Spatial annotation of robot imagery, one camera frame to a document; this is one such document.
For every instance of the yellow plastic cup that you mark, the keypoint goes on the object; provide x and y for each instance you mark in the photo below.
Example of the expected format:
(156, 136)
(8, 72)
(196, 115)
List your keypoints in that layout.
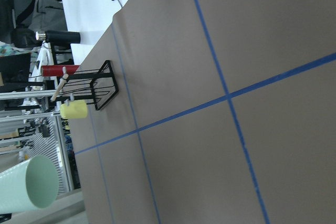
(76, 109)

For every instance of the red cylinder can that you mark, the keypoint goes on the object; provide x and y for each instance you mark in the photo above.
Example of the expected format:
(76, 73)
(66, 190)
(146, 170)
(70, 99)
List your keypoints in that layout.
(58, 70)

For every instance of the black thermos bottle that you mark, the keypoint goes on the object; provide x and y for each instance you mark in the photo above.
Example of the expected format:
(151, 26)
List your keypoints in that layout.
(58, 37)

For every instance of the grey backpack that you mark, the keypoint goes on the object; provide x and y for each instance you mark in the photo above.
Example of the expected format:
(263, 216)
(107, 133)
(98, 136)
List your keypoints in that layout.
(37, 15)

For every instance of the light green plastic cup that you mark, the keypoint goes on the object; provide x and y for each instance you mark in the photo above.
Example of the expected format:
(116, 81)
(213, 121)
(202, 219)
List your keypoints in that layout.
(30, 185)

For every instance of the black wire cup rack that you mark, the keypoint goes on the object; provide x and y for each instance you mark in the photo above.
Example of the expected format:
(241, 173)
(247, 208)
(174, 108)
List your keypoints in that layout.
(95, 86)

